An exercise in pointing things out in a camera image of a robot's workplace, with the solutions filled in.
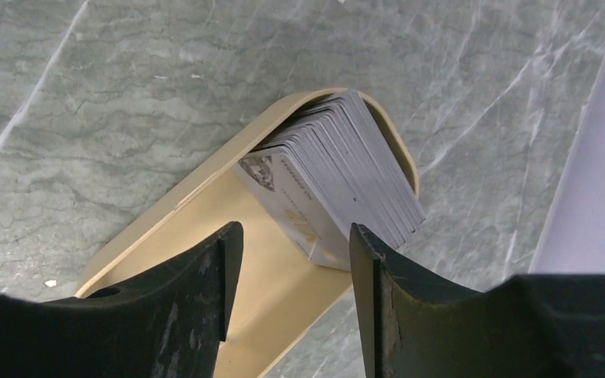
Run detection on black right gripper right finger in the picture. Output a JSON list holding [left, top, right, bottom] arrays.
[[350, 224, 605, 377]]

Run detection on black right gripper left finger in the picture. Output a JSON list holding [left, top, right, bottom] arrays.
[[0, 222, 243, 377]]

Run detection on stack of grey cards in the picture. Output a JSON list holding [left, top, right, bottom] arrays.
[[234, 90, 425, 270]]

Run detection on beige oval tray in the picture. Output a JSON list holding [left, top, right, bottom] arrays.
[[74, 87, 421, 378]]

